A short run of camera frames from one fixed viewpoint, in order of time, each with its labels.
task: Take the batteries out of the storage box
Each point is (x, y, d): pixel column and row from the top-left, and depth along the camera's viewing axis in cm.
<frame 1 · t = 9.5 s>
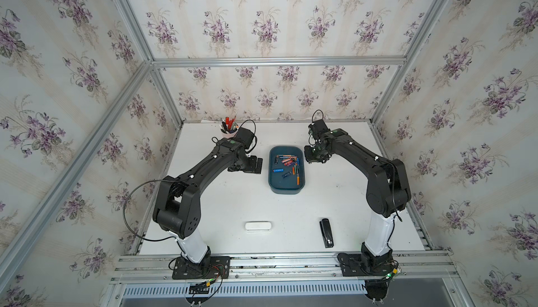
left hand: (252, 169, 88), fingers open
right hand: (310, 157, 94), fingers closed
teal plastic storage box: (286, 169, 101), on the table
white eraser box: (258, 226, 81), point 4 cm above the table
black stapler: (326, 233, 83), on the table
light blue battery: (279, 170, 100), on the table
dark blue battery: (287, 174, 99), on the table

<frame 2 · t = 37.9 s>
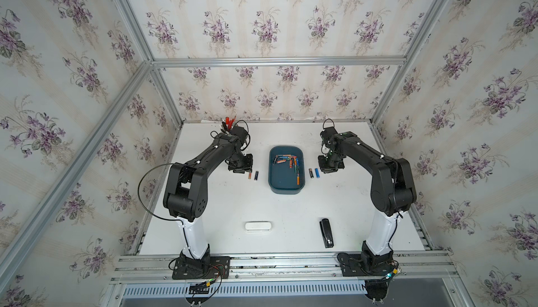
left hand: (251, 170, 92), fingers open
right hand: (327, 170, 94), fingers closed
light blue battery: (317, 173, 100), on the table
black copper battery: (311, 172, 100), on the table
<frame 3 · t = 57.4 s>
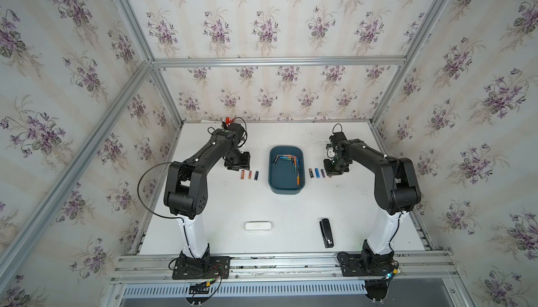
left hand: (246, 168, 92), fingers open
right hand: (331, 172, 97), fingers closed
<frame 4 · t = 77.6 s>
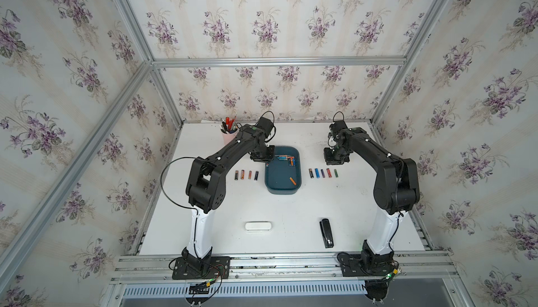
left hand: (273, 160, 92), fingers closed
right hand: (331, 161, 95), fingers closed
orange battery right row: (293, 181, 97), on the table
